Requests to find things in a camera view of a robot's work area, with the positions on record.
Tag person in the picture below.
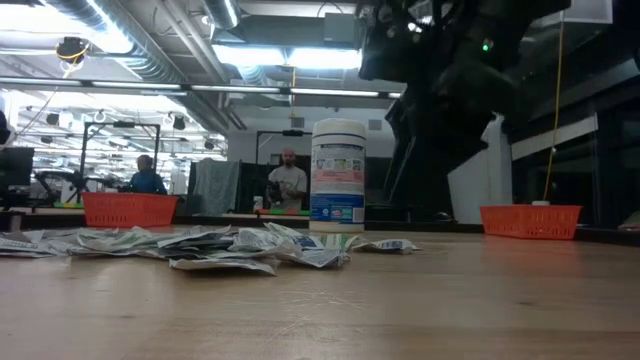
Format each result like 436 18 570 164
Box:
127 153 169 196
266 147 309 212

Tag white crinkled gauze packet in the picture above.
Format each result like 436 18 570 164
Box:
228 227 297 255

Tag grey ceiling box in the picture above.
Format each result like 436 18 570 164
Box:
323 12 359 44

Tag silver rectangular air duct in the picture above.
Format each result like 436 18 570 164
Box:
559 0 614 25

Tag fluorescent ceiling light panel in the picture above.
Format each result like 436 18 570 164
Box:
212 43 362 70

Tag black rig frame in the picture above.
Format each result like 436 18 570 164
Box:
78 121 162 204
254 129 314 169

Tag white wipes canister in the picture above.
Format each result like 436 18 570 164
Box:
308 118 368 234

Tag grey hanging cloth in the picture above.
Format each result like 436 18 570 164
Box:
192 158 242 217

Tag black yellow cable reel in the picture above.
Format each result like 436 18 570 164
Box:
54 36 91 65

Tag green striped adhesive bandage packet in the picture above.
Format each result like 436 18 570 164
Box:
319 233 361 254
74 227 169 255

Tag black computer monitor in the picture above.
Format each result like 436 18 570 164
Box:
0 146 36 189

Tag orange plastic mesh basket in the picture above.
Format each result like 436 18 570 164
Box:
81 191 180 229
479 203 584 241

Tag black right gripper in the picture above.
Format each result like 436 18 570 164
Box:
357 0 501 221

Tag silver spiral ventilation duct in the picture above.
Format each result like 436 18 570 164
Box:
44 0 187 84

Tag yellow extension cable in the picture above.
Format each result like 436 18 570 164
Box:
542 19 566 201

